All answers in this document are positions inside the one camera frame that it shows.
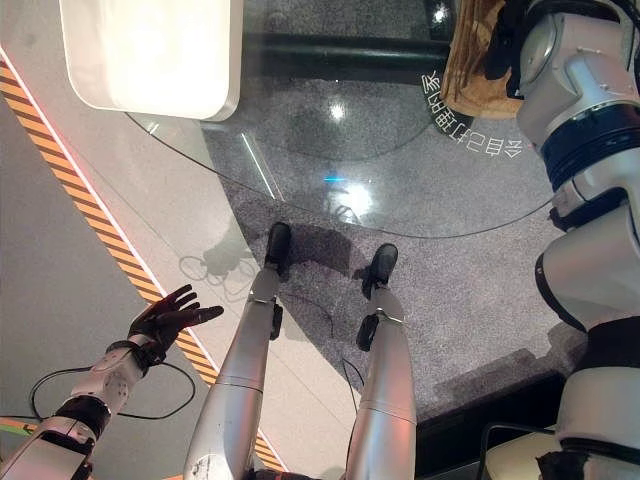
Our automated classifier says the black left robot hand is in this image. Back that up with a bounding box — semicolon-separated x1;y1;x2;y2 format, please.
126;284;225;352

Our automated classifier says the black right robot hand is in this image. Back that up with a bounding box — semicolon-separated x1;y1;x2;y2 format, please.
483;0;532;100

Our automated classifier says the silver left robot leg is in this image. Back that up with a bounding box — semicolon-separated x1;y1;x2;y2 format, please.
182;264;284;480

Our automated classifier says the silver robot leg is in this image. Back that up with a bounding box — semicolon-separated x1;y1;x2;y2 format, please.
344;287;419;480
182;264;284;480

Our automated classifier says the orange black hazard stripe tape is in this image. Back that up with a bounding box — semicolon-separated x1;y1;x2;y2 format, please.
0;58;287;473

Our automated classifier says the dark left robot foot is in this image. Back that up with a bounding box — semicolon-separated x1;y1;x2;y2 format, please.
263;221;294;281

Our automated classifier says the dark robot foot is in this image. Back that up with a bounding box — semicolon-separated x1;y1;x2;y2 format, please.
263;221;294;281
352;242;400;301

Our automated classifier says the black table base bar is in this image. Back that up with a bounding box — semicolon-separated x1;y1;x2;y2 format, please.
252;32;452;76

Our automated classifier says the dark right robot foot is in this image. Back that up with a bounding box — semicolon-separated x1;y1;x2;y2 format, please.
352;242;400;301

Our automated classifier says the silver right robot leg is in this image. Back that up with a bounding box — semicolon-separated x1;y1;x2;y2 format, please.
344;287;419;480

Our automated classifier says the white rounded table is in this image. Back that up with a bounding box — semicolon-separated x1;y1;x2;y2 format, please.
58;0;245;123

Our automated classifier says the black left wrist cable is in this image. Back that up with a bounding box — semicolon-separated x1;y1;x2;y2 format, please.
28;360;197;421

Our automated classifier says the thin black leg cable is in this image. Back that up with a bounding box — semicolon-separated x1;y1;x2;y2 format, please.
277;292;366;431

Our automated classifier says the white seat with black frame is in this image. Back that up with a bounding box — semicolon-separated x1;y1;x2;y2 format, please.
480;422;569;480

